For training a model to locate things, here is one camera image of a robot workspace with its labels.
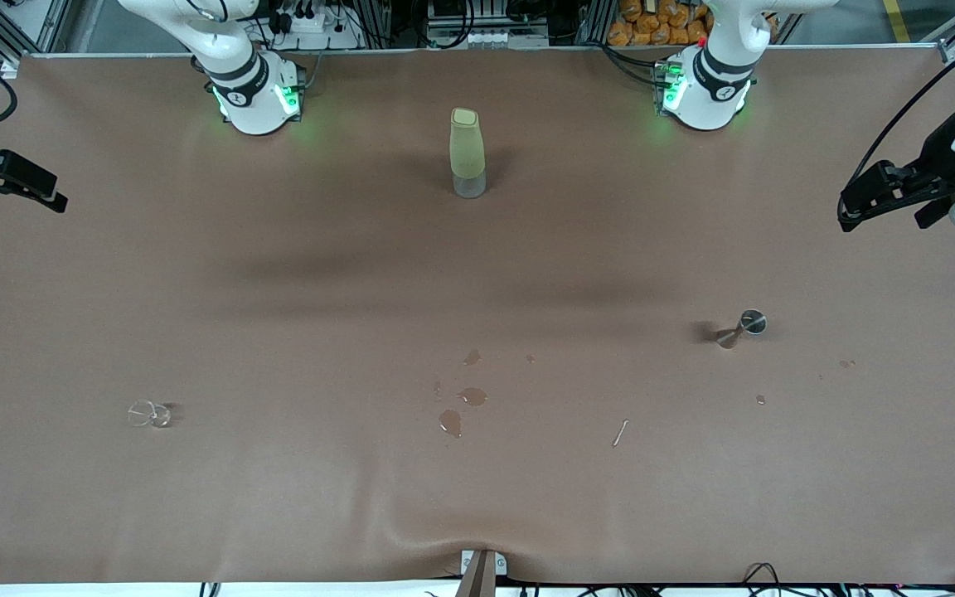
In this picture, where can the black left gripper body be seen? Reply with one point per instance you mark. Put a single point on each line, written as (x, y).
(939, 159)

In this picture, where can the steel jigger measuring cup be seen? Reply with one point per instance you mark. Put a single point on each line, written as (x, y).
(753, 322)

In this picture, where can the clear glass shaker cup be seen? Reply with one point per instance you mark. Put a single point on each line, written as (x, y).
(150, 414)

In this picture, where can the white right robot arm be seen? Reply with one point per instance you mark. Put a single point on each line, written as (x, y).
(254, 91)

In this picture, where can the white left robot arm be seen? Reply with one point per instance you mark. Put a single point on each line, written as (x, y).
(710, 83)

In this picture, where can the orange snack bag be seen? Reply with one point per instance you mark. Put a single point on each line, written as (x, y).
(620, 33)
(632, 8)
(660, 33)
(679, 15)

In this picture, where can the white power strip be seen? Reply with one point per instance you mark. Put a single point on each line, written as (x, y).
(316, 23)

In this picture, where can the brown table mat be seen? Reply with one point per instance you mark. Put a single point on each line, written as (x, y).
(477, 274)

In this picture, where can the green frosted bottle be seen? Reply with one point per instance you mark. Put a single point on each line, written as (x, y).
(467, 149)

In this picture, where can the grey electronics box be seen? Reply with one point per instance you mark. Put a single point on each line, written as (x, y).
(486, 33)

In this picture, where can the brown liquid puddle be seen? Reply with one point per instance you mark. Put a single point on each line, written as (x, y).
(472, 396)
(450, 423)

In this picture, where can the metal table edge clamp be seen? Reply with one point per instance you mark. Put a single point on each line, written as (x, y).
(482, 572)

